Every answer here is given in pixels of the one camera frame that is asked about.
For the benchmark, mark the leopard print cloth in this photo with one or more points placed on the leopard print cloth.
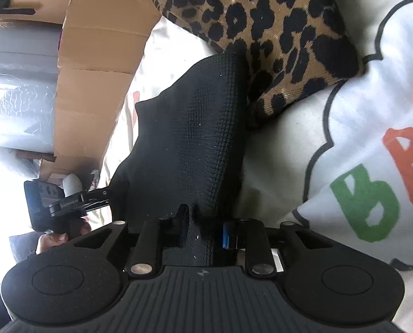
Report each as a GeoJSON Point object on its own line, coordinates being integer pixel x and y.
{"type": "Point", "coordinates": [255, 17]}

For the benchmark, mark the cardboard box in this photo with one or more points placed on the cardboard box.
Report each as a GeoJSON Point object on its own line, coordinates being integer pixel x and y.
{"type": "Point", "coordinates": [95, 76]}

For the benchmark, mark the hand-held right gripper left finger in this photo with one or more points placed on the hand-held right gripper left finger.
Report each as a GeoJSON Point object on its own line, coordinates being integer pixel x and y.
{"type": "Point", "coordinates": [184, 229]}

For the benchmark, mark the grey plastic wrapped bundle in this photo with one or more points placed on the grey plastic wrapped bundle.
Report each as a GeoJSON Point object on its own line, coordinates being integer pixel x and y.
{"type": "Point", "coordinates": [19, 93]}

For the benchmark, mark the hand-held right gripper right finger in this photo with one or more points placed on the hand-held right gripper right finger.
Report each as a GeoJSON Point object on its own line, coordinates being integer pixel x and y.
{"type": "Point", "coordinates": [227, 237]}

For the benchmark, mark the person's left hand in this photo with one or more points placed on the person's left hand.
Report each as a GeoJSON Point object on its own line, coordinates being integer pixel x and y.
{"type": "Point", "coordinates": [53, 241]}

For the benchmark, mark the person's left forearm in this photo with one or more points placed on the person's left forearm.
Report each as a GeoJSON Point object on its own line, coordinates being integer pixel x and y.
{"type": "Point", "coordinates": [22, 248]}

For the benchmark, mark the black pants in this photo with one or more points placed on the black pants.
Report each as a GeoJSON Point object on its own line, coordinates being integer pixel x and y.
{"type": "Point", "coordinates": [192, 128]}

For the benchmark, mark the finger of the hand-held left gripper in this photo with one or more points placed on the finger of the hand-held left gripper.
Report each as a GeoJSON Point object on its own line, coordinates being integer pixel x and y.
{"type": "Point", "coordinates": [99, 199]}

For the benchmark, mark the white printed bedsheet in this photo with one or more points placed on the white printed bedsheet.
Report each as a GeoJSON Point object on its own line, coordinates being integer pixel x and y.
{"type": "Point", "coordinates": [279, 163]}

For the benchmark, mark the white cloth with coloured letters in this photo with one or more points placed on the white cloth with coloured letters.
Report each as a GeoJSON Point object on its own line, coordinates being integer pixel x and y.
{"type": "Point", "coordinates": [383, 111]}

